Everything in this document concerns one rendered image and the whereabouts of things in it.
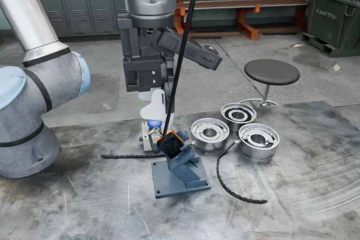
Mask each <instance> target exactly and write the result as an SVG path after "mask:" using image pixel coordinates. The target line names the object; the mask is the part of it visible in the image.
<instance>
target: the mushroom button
mask: <svg viewBox="0 0 360 240"><path fill-rule="evenodd" d="M147 125H148V126H149V127H150V128H153V127H160V126H161V125H162V121H156V120H151V119H149V120H148V121H147Z"/></svg>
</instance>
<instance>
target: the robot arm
mask: <svg viewBox="0 0 360 240"><path fill-rule="evenodd" d="M125 7H126V11H127V12H128V13H121V14H118V18H117V21H118V28H119V32H120V36H121V44H122V52H123V68H124V75H125V82H126V90H127V92H135V91H139V94H138V96H139V98H140V99H141V100H145V101H151V103H150V104H149V105H147V106H145V107H143V108H142V109H141V111H140V115H141V117H142V118H144V119H151V120H156V121H164V123H165V122H166V117H167V112H168V107H169V101H170V96H171V91H172V87H173V82H174V77H175V61H174V55H175V53H176V54H179V51H180V47H181V43H182V37H183V35H182V34H180V33H178V32H175V31H173V30H172V29H170V28H168V27H166V26H170V25H172V24H173V23H174V22H175V13H174V11H175V9H176V0H125ZM0 8H1V10H2V12H3V14H4V16H5V17H6V19H7V21H8V23H9V25H10V27H11V29H12V30H13V32H14V34H15V36H16V38H17V40H18V42H19V44H20V45H21V47H22V49H23V51H24V56H23V58H22V63H23V65H24V67H25V69H23V70H22V69H21V68H19V67H16V66H6V67H4V68H2V69H1V68H0V175H2V176H4V177H7V178H22V177H27V176H30V175H33V174H36V173H38V172H39V171H41V170H43V169H45V168H46V167H48V166H49V165H51V164H52V163H53V162H54V161H55V160H56V158H57V157H58V155H59V153H60V150H61V146H60V143H59V141H58V138H57V137H56V136H55V135H54V134H53V133H52V132H51V131H50V130H49V129H48V127H47V126H46V125H45V124H44V122H43V120H42V117H41V115H43V114H45V113H47V112H49V111H51V110H53V109H55V108H57V107H58V106H60V105H62V104H64V103H66V102H68V101H70V100H72V99H75V98H77V97H78V96H79V95H80V94H82V93H84V92H86V91H87V90H88V88H89V84H90V82H91V76H90V72H89V68H88V66H87V63H86V62H85V60H84V59H83V58H82V57H81V55H80V54H78V53H77V52H73V51H71V50H70V48H69V46H67V45H65V44H63V43H61V42H60V41H59V39H58V37H57V35H56V33H55V31H54V29H53V27H52V25H51V23H50V20H49V18H48V16H47V14H46V12H45V10H44V8H43V6H42V4H41V2H40V0H0ZM147 28H148V29H149V31H147V30H146V29H147ZM184 57H185V58H187V59H190V60H192V61H194V62H196V63H198V64H199V65H200V66H202V67H204V68H206V69H211V70H214V71H216V69H217V68H218V66H219V64H220V63H221V61H222V58H221V57H220V55H219V52H218V51H217V50H215V49H214V48H213V47H210V46H208V45H206V44H205V45H202V44H200V43H198V42H196V41H194V40H192V39H190V38H187V42H186V47H185V52H184ZM126 58H128V59H126ZM137 79H138V80H137ZM136 81H137V82H136Z"/></svg>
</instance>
